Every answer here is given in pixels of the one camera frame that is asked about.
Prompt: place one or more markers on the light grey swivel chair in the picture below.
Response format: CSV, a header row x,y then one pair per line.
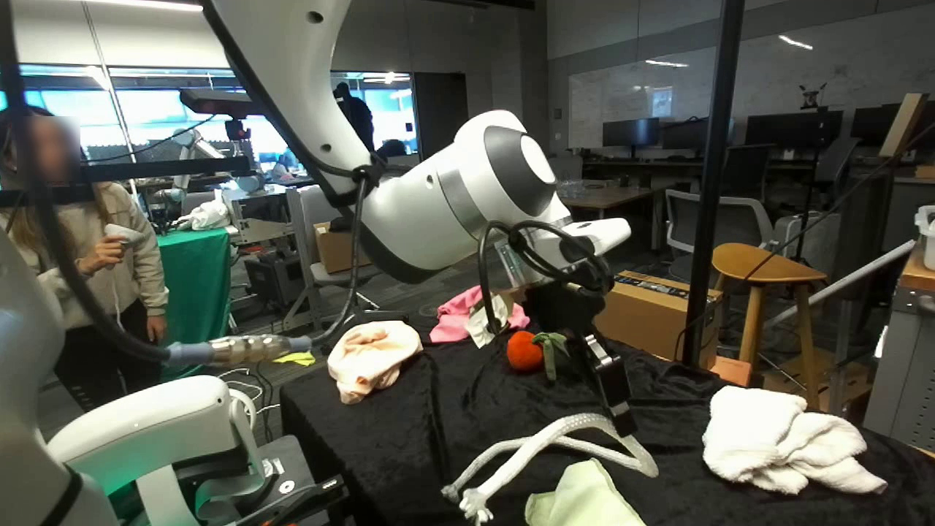
x,y
301,222

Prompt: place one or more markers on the green cloth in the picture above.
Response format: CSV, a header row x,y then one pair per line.
x,y
199,280

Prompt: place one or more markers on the workbench with wooden top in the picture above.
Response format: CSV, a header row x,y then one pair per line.
x,y
900,368

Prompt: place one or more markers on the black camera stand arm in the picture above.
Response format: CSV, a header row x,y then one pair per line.
x,y
163,166

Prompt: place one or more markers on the black stereo camera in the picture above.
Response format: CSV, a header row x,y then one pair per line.
x,y
219,103

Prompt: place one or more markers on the cream peach t-shirt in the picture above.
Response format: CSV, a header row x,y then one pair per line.
x,y
368,355

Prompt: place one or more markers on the person in beige sweater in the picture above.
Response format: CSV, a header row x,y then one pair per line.
x,y
105,271

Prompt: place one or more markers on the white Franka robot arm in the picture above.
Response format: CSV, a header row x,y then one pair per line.
x,y
440,206

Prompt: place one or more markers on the cardboard box with black tape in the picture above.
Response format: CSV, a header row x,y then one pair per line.
x,y
646,317

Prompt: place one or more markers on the white handheld controller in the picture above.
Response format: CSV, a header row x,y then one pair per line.
x,y
121,230

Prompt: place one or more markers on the black vertical pole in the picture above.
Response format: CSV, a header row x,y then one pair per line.
x,y
716,147

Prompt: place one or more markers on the white office chair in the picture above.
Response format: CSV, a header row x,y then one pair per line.
x,y
730,220

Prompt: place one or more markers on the small cardboard box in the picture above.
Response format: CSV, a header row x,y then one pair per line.
x,y
337,252

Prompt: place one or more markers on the wooden stool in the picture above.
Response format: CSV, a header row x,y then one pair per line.
x,y
764,264

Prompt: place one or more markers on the pale yellow-green towel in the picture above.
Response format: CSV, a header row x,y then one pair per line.
x,y
578,498

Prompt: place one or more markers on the silver metal pole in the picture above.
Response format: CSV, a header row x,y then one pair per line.
x,y
857,276

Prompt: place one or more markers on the yellow cloth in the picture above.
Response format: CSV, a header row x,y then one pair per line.
x,y
295,357

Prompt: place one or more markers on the black computer monitor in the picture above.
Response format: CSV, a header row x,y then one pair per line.
x,y
688,132
631,132
792,128

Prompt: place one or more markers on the white towel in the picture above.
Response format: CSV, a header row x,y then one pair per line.
x,y
770,438

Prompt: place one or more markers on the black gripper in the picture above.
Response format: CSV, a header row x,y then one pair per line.
x,y
571,311

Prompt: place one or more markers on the person in dark clothes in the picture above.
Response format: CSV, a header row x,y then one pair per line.
x,y
353,111

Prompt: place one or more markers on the pink t-shirt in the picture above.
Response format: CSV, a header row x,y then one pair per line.
x,y
454,322

